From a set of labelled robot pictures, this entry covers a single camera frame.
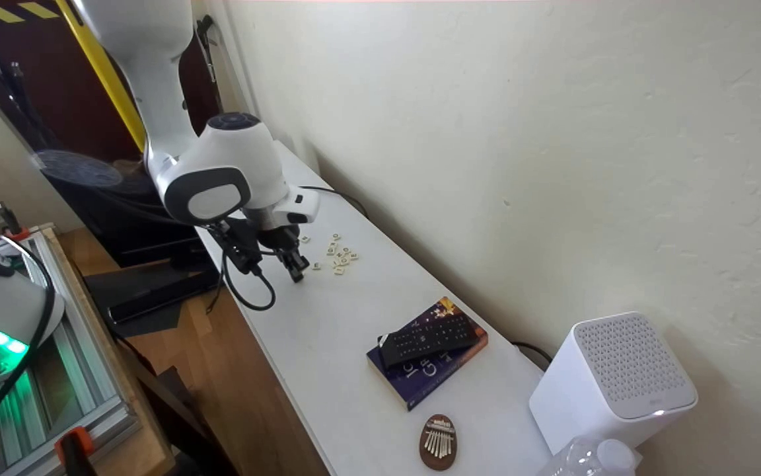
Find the black speaker cable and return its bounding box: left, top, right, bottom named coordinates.
left=511, top=338, right=556, bottom=373

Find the black remote control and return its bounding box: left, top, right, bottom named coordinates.
left=378, top=314, right=481, bottom=369

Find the black thick cable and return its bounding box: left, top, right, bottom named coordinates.
left=0, top=231, right=61, bottom=461

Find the yellow diagonal stripe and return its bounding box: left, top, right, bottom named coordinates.
left=50, top=0, right=153, bottom=158

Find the aluminium frame rail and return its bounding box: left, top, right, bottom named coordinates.
left=0, top=221, right=140, bottom=476

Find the yellow black hazard tape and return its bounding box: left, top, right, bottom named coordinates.
left=0, top=0, right=64, bottom=32

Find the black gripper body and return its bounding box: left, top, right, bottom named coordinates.
left=259, top=219, right=310, bottom=256

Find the black hanging wall cable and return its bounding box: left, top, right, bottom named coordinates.
left=189, top=14, right=228, bottom=117

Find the black low bench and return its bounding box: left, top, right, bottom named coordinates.
left=82, top=254, right=228, bottom=338

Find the black cabinet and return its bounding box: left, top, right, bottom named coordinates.
left=39, top=142, right=226, bottom=270

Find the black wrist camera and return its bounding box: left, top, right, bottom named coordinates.
left=206, top=219, right=265, bottom=277

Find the brown oval kalimba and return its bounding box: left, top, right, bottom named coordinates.
left=417, top=412, right=463, bottom=474

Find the purple blue book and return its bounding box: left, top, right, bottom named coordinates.
left=364, top=297, right=491, bottom=412

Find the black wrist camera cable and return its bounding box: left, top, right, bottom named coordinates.
left=220, top=250, right=281, bottom=314

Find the white cube speaker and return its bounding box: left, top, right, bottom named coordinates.
left=526, top=309, right=701, bottom=458

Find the orange clamp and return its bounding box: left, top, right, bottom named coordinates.
left=50, top=426, right=101, bottom=476

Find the small dark post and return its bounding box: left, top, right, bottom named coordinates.
left=0, top=198, right=27, bottom=239

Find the wooden board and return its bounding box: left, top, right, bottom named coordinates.
left=46, top=221, right=179, bottom=476

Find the black stand leg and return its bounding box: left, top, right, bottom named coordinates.
left=115, top=332, right=242, bottom=476

